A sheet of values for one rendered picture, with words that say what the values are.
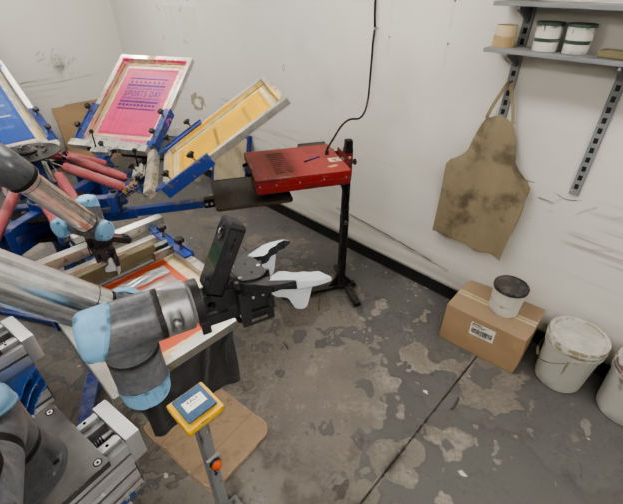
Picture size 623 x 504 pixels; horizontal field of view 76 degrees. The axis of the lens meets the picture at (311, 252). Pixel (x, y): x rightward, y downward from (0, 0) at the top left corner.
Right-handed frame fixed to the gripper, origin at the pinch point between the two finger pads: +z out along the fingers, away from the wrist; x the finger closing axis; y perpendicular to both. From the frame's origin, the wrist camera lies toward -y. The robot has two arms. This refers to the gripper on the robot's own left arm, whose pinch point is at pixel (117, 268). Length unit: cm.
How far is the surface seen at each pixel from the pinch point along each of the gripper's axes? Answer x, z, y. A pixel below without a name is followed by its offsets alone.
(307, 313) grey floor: 5, 101, -112
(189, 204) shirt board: -46, 10, -63
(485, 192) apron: 79, 6, -194
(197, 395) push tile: 76, 4, 10
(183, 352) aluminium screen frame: 60, 2, 4
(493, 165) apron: 79, -12, -194
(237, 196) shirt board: -27, 6, -85
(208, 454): 80, 31, 13
